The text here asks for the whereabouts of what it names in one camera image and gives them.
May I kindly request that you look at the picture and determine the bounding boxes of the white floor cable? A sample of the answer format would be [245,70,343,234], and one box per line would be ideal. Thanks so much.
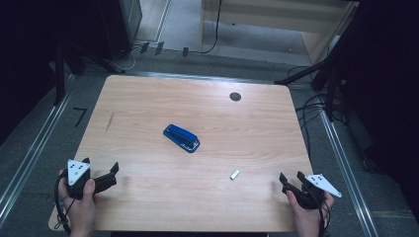
[110,44,143,72]

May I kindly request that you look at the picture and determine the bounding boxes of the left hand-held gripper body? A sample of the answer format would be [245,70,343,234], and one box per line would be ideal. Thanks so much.
[64,157,99,201]

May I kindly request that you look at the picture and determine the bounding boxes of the person's right hand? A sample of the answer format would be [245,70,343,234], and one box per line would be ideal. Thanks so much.
[285,190,336,237]

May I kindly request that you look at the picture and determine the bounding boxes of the dark cabinet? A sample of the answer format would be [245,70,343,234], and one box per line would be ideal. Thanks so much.
[97,0,143,61]

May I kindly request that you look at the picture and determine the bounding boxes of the blue stapler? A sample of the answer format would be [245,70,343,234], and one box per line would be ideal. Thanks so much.
[162,123,202,154]

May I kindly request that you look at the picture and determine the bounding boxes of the black stand with legs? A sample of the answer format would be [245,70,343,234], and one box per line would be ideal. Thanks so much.
[274,6,360,122]

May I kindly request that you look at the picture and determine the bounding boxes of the light wooden furniture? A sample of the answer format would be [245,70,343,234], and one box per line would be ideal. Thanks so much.
[199,0,360,66]

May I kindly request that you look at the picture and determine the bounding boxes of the person's left hand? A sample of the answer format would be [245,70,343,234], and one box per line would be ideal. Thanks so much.
[57,168,99,237]

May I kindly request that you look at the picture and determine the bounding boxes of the metal floor rail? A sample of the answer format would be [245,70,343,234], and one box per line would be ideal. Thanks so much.
[0,74,76,219]
[318,108,380,237]

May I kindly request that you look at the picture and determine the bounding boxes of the black floor cables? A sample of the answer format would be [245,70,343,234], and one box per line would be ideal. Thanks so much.
[287,64,347,161]

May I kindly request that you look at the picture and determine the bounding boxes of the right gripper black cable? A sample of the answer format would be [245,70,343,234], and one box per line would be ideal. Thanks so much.
[315,197,332,237]

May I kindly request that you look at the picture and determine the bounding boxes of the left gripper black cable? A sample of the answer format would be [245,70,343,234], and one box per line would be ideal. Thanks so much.
[53,171,73,235]

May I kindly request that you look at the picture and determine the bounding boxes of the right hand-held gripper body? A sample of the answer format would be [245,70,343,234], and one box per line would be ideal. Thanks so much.
[286,173,343,210]

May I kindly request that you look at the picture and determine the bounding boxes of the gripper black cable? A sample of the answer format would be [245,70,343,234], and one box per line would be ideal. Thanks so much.
[315,197,332,237]
[53,171,73,235]

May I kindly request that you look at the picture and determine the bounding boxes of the hanging black cable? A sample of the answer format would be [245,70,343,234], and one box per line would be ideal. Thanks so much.
[188,0,223,55]

